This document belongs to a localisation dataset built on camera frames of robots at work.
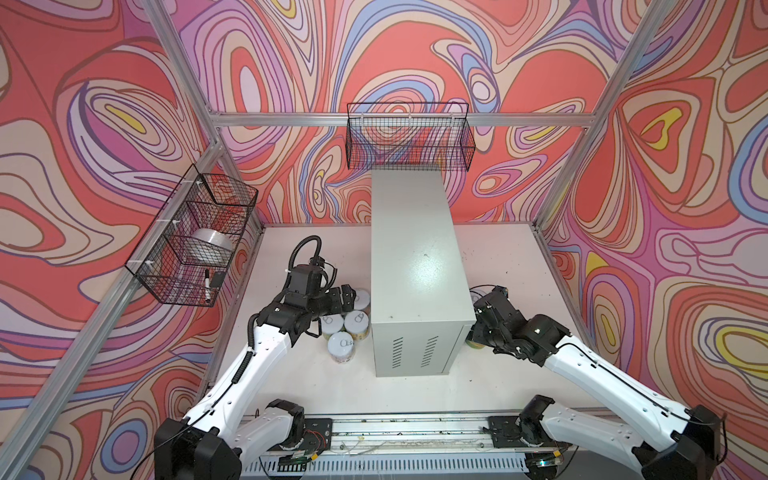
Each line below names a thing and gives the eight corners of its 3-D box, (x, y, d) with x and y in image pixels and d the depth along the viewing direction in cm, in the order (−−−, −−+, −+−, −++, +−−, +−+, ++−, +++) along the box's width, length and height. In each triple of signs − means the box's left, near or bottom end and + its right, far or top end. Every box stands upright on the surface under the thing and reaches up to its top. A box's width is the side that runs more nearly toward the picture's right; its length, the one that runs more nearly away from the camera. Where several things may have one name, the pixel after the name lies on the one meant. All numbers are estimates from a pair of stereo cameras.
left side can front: (329, 363, 87) (326, 355, 82) (332, 340, 91) (329, 331, 86) (352, 363, 87) (350, 355, 82) (354, 340, 91) (352, 331, 86)
